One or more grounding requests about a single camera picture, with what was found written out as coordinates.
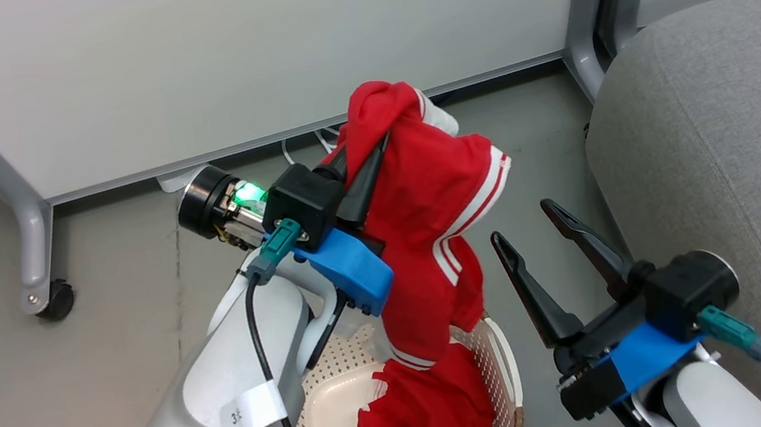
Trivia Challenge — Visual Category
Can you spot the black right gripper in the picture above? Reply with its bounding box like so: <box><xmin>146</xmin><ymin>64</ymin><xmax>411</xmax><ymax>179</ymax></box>
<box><xmin>486</xmin><ymin>169</ymin><xmax>750</xmax><ymax>382</ymax></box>

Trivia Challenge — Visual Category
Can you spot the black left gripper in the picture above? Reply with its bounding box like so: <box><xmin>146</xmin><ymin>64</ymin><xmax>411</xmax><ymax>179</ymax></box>
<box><xmin>170</xmin><ymin>131</ymin><xmax>406</xmax><ymax>268</ymax></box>

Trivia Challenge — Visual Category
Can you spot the red garment with white stripes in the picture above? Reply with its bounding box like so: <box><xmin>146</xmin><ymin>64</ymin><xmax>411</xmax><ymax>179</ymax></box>
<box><xmin>300</xmin><ymin>60</ymin><xmax>557</xmax><ymax>427</ymax></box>

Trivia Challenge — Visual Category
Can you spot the cream perforated laundry basket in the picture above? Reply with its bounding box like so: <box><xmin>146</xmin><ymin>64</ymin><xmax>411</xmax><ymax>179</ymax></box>
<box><xmin>254</xmin><ymin>299</ymin><xmax>530</xmax><ymax>427</ymax></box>

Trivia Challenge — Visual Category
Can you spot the large white partition panel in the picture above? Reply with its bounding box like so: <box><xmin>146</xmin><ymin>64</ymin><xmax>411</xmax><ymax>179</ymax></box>
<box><xmin>0</xmin><ymin>0</ymin><xmax>643</xmax><ymax>214</ymax></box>

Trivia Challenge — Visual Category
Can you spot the black caster wheel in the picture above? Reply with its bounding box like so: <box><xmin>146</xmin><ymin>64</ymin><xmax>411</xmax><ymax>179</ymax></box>
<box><xmin>31</xmin><ymin>277</ymin><xmax>79</xmax><ymax>326</ymax></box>

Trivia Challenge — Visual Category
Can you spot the grey table leg with caster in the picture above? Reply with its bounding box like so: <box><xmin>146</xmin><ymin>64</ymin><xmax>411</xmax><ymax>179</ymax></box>
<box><xmin>0</xmin><ymin>129</ymin><xmax>72</xmax><ymax>321</ymax></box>

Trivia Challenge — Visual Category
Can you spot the white looped cable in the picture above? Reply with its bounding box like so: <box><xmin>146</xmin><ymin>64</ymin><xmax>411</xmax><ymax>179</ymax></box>
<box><xmin>278</xmin><ymin>124</ymin><xmax>349</xmax><ymax>170</ymax></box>

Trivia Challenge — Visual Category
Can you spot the white paper cable tag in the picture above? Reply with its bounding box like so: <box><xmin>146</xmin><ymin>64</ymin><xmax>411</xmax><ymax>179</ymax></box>
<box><xmin>214</xmin><ymin>378</ymin><xmax>290</xmax><ymax>427</ymax></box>

